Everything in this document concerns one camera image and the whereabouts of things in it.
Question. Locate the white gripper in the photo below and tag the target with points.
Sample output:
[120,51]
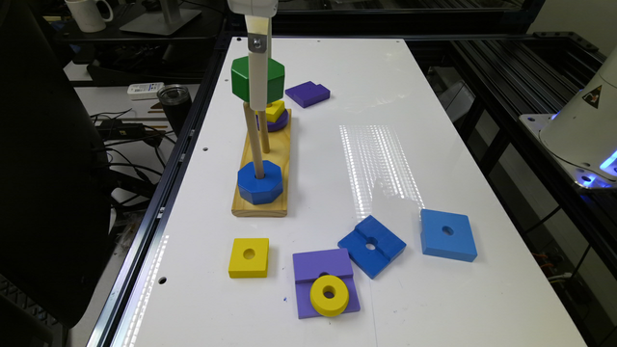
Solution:
[259,44]

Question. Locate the green octagon block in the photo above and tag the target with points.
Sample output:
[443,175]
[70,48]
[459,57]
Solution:
[240,79]

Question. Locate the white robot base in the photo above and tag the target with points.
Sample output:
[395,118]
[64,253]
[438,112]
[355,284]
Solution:
[581,137]

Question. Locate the dark purple notched block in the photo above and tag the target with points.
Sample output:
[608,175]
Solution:
[308,93]

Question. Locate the small yellow square block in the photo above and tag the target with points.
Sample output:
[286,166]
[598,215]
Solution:
[274,110]

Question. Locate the purple round block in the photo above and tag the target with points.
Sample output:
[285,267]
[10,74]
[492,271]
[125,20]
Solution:
[277,121]

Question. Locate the blue octagon block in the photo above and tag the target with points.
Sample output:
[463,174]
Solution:
[260,190]

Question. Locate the purple grooved square block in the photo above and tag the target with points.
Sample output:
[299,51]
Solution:
[310,266]

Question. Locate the blue grooved square block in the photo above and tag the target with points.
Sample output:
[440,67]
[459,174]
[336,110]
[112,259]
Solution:
[372,246]

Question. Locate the light blue square block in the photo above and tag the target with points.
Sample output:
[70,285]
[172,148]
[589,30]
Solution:
[447,235]

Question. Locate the grey monitor stand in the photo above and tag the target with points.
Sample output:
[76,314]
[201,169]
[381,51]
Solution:
[171,18]

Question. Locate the middle wooden peg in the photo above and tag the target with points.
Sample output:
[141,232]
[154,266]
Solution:
[263,131]

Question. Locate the wooden peg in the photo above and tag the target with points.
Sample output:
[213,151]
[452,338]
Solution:
[250,118]
[263,131]

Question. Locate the front wooden peg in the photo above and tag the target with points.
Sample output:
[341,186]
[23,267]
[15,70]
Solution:
[250,118]

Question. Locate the black tumbler cup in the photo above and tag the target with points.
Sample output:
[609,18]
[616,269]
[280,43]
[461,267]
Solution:
[176,102]

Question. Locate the wooden peg base board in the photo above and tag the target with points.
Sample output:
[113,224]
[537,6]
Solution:
[280,143]

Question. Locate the white remote control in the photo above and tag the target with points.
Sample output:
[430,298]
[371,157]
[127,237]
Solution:
[144,91]

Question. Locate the white mug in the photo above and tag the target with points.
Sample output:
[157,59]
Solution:
[88,16]

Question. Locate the black monitor back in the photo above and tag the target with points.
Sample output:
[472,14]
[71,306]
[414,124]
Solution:
[54,214]

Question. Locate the yellow ring block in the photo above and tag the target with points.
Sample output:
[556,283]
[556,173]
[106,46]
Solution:
[329,296]

